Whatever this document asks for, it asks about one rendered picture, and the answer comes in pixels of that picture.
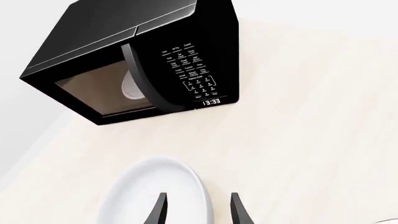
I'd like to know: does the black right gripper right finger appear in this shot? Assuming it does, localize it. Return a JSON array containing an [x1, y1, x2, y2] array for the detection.
[[230, 192, 255, 224]]

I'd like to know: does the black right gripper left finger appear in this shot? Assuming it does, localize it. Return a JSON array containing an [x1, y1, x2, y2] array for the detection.
[[144, 192, 168, 224]]

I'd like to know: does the white bowl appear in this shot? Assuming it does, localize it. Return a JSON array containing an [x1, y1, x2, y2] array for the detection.
[[97, 155, 215, 224]]

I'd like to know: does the white mug inside microwave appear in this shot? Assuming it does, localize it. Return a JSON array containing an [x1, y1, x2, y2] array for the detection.
[[121, 69, 145, 101]]

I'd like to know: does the black microwave oven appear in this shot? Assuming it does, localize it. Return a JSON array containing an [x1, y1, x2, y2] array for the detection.
[[19, 0, 240, 126]]

